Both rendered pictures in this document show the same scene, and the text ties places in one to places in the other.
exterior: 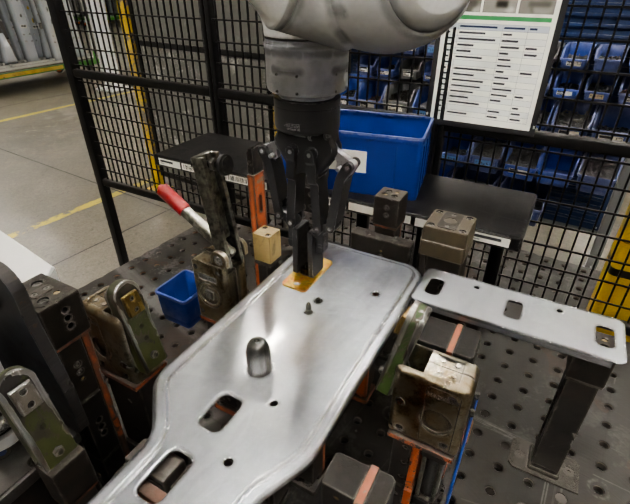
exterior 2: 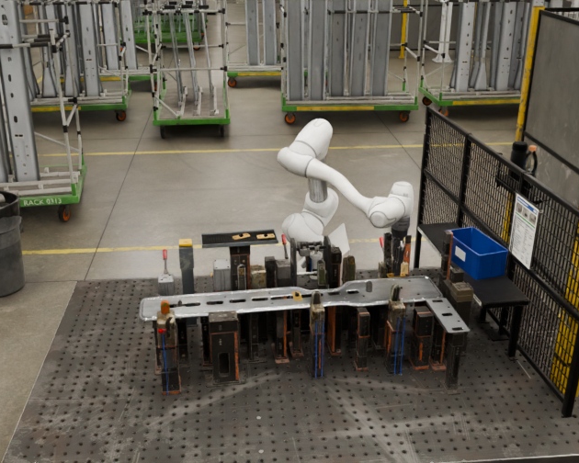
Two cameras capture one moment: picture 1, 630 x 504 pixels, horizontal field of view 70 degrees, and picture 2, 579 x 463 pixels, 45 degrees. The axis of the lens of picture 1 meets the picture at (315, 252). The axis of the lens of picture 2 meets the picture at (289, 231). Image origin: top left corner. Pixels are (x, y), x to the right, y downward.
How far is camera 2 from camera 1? 2.77 m
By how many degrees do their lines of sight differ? 46
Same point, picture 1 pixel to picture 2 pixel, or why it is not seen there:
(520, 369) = (490, 373)
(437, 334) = (421, 310)
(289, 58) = not seen: hidden behind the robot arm
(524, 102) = (528, 256)
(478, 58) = (520, 232)
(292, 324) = (387, 287)
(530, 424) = (464, 381)
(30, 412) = (321, 270)
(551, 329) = (447, 321)
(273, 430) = (357, 299)
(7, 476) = (312, 284)
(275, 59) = not seen: hidden behind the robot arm
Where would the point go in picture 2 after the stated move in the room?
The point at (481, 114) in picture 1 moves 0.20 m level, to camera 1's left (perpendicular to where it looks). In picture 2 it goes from (519, 255) to (483, 242)
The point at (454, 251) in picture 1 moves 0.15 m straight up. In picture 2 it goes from (455, 296) to (459, 265)
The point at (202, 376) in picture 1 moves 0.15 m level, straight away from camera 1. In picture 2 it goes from (356, 286) to (370, 273)
